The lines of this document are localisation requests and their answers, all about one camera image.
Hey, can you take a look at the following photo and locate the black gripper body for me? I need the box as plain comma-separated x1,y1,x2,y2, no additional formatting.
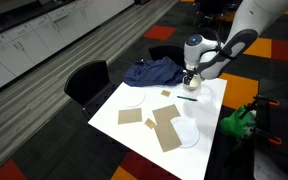
184,67,198,79

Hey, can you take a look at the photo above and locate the cream ceramic bowl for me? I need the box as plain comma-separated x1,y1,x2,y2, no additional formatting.
182,75,202,93

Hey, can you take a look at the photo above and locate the green pen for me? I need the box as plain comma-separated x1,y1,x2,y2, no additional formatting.
176,95,199,102

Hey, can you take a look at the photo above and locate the small brown printed packet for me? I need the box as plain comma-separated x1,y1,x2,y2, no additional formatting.
160,89,172,98

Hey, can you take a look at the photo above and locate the black chair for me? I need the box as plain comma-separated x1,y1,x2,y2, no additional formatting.
63,59,119,118
148,43,189,72

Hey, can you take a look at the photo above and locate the blue denim cloth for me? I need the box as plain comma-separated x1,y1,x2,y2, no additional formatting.
122,55,187,88

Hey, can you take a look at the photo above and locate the white round plate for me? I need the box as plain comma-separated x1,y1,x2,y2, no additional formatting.
170,118,201,149

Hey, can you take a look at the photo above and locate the small brown label card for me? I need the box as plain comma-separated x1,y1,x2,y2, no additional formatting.
144,117,157,130

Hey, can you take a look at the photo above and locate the large brown cardboard piece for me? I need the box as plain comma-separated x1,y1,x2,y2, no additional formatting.
153,119,183,153

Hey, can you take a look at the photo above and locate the green plastic bag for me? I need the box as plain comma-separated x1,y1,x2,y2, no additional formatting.
219,105,257,140

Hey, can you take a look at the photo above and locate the dark background chair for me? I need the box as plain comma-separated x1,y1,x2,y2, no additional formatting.
193,0,242,32

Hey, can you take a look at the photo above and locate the small brown cardboard piece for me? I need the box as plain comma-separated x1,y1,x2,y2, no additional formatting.
117,107,143,125

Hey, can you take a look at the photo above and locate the orange black clamp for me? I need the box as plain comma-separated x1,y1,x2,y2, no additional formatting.
253,128,283,146
252,94,281,109

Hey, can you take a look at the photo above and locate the black side table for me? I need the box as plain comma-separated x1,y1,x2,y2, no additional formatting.
255,79,288,164

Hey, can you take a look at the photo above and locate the white cabinet row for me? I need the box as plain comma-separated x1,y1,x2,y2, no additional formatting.
0,0,135,98

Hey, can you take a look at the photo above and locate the black countertop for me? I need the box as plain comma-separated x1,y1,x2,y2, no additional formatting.
0,0,72,40

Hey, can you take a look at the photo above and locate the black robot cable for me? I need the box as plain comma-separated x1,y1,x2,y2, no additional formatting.
201,27,237,62

